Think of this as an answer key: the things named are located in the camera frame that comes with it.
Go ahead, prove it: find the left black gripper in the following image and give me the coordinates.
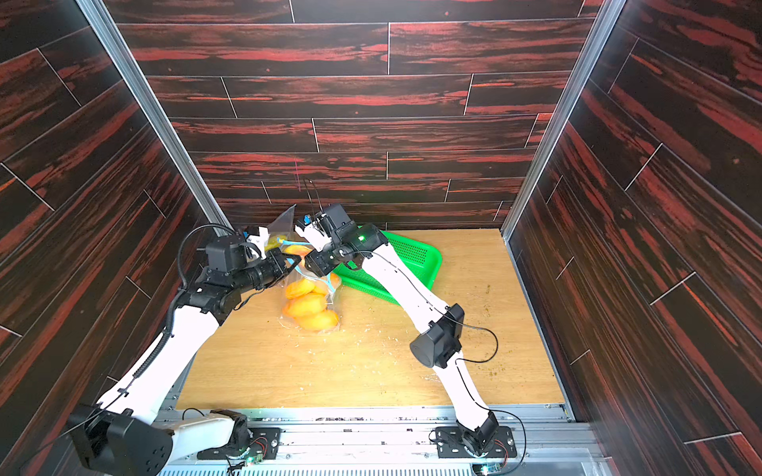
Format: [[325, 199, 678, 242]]
[[231, 250, 302, 298]]

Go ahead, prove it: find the clear zip bag blue zipper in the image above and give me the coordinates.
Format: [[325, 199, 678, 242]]
[[265, 205, 296, 250]]

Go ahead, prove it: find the left black cable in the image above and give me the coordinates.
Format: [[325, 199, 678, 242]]
[[177, 222, 239, 299]]

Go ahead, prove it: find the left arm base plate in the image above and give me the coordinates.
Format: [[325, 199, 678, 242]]
[[196, 428, 282, 464]]

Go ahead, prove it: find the aluminium front rail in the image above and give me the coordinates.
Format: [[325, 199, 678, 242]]
[[106, 405, 608, 476]]

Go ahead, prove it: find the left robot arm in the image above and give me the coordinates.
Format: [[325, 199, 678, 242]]
[[67, 234, 301, 475]]

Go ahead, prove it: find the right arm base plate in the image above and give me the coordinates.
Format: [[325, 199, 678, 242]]
[[429, 424, 518, 459]]

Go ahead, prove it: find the yellow mango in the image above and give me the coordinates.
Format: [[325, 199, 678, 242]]
[[285, 279, 315, 299]]

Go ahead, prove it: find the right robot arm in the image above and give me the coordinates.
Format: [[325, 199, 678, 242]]
[[295, 204, 499, 457]]

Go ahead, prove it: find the green plastic basket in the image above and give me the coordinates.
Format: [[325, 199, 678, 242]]
[[332, 230, 444, 307]]

